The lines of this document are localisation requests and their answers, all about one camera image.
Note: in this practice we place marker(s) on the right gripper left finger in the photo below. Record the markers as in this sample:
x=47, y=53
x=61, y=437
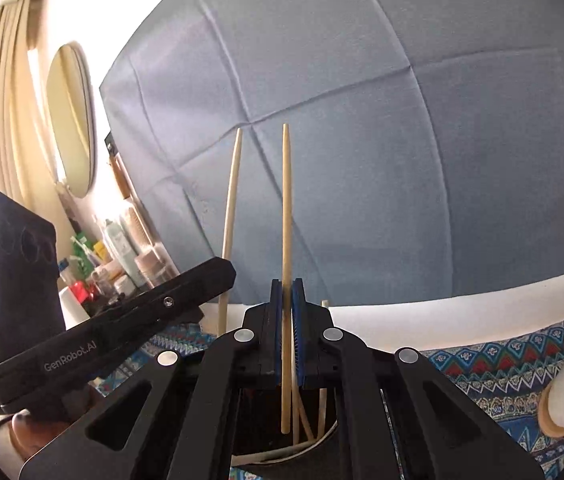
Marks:
x=184, y=420

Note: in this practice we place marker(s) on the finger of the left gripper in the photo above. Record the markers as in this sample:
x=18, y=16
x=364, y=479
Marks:
x=93, y=348

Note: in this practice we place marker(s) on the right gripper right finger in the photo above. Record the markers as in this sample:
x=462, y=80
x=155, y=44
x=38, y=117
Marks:
x=397, y=416

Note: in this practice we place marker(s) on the person's left hand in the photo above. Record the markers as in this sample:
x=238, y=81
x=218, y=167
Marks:
x=29, y=434

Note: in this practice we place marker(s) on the white paper sheet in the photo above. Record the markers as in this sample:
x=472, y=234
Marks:
x=72, y=310

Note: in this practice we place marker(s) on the green bottle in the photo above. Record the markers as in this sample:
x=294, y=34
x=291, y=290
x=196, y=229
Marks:
x=86, y=258

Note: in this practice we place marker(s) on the blue patterned tablecloth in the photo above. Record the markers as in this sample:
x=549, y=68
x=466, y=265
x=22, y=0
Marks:
x=504, y=378

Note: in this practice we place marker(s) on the black cylindrical utensil holder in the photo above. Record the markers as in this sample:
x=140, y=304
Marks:
x=287, y=452

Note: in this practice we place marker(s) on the white lotion bottle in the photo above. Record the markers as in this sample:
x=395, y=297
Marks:
x=121, y=250

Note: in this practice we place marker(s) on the pink glass jar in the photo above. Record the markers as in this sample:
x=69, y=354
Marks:
x=152, y=267

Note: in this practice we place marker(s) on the beige curtain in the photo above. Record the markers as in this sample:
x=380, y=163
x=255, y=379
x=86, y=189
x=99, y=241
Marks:
x=25, y=161

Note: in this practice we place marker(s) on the blue-grey padded headboard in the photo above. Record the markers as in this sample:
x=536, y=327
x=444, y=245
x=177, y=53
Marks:
x=427, y=140

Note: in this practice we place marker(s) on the round wall mirror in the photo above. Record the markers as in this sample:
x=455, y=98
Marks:
x=71, y=112

